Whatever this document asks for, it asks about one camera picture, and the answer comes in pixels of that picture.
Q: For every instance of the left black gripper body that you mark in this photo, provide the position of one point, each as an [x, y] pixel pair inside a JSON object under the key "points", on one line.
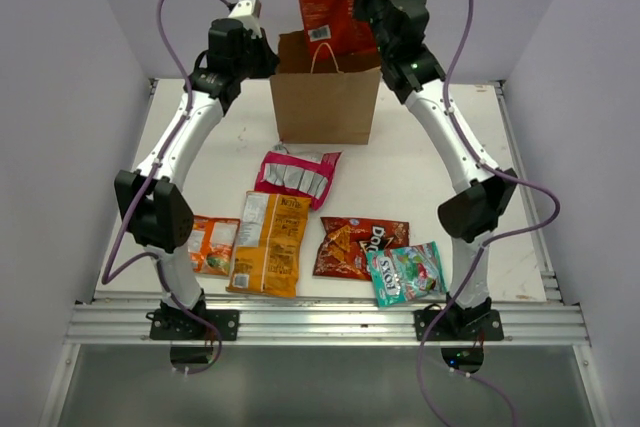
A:
{"points": [[254, 63]]}

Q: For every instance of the pink snack bag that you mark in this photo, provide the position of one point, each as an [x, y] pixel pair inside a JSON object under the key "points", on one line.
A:
{"points": [[308, 174]]}

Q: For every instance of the orange small snack bag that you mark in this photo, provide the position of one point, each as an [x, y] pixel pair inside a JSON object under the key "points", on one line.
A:
{"points": [[211, 244]]}

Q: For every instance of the teal Fox's candy bag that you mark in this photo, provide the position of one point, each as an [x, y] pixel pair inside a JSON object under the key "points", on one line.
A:
{"points": [[403, 274]]}

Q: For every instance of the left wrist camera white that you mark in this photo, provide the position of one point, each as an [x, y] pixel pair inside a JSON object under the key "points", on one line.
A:
{"points": [[246, 10]]}

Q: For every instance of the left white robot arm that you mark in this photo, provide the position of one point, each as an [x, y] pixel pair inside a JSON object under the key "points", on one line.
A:
{"points": [[150, 197]]}

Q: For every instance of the yellow Kettle chips bag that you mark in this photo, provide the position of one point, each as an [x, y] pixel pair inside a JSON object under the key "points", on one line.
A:
{"points": [[266, 256]]}

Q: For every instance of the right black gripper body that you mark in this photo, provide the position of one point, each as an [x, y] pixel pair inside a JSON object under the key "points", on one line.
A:
{"points": [[369, 6]]}

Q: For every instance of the red Doritos bag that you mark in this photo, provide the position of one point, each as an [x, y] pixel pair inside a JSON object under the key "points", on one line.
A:
{"points": [[348, 240]]}

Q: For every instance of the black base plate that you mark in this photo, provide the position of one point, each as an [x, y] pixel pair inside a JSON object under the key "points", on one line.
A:
{"points": [[202, 323], [457, 324]]}

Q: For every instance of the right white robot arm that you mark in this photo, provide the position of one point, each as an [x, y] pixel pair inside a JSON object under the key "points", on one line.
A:
{"points": [[413, 73]]}

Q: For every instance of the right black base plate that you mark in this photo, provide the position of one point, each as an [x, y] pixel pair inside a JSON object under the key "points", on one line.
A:
{"points": [[457, 324]]}

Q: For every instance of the brown paper bag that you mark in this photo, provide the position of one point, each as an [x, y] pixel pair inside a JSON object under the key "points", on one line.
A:
{"points": [[321, 98]]}

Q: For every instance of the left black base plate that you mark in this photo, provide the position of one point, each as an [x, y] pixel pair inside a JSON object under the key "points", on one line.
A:
{"points": [[202, 323]]}

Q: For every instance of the aluminium front rail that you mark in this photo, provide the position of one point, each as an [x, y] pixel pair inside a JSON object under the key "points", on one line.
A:
{"points": [[312, 322]]}

